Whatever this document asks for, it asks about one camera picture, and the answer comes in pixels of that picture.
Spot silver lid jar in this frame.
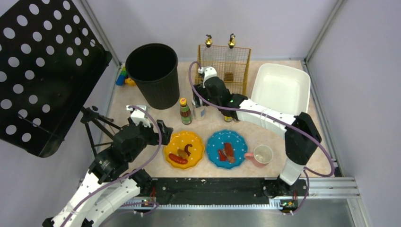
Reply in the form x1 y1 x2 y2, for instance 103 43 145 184
192 105 206 121

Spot sauce bottle yellow cap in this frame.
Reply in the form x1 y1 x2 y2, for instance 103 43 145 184
179 98 192 125

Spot glass oil bottle brown liquid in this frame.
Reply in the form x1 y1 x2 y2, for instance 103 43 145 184
224 33 237 82

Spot glass oil bottle clear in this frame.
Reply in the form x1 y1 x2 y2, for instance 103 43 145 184
202 35 217 69

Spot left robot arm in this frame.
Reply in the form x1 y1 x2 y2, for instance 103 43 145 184
42 118 174 227

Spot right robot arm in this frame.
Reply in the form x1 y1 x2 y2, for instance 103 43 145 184
192 77 322 191

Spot yellow dotted plate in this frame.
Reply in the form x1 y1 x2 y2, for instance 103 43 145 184
163 131 205 170

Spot brown food piece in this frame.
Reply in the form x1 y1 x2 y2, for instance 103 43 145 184
177 149 188 159

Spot red sausage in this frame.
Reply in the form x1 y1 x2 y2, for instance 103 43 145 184
168 153 188 165

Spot dark curved sausage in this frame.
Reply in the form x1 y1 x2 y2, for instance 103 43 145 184
184 144 192 157

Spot small yellow label bottle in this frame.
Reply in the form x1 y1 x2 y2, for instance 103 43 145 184
224 116 233 122

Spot blue dotted plate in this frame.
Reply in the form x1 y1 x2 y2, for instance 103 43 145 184
206 130 248 170

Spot black ribbed trash bin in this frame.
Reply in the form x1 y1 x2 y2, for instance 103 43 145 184
125 43 180 110

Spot red meat pieces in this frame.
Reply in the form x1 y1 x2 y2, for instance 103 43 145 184
218 142 236 164

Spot colourful toy blocks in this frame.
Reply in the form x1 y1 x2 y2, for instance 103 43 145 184
115 67 136 87

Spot black tripod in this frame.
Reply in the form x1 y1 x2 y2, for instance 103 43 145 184
79 105 123 171

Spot white plastic tub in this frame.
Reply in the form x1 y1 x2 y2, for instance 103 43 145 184
250 63 311 115

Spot pink mug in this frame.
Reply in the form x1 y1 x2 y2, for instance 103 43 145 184
244 145 274 167

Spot black perforated stand panel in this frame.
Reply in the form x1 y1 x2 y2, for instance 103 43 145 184
0 0 112 158

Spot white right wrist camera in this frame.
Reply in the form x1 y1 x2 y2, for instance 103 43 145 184
198 66 217 88

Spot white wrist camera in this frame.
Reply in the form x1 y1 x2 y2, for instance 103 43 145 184
126 105 151 128
198 66 217 88

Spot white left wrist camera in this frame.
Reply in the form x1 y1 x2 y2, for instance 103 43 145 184
126 105 151 128

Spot gold wire basket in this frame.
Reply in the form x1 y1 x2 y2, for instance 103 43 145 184
197 44 251 95

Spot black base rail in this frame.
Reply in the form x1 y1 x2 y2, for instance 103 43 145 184
140 177 306 205

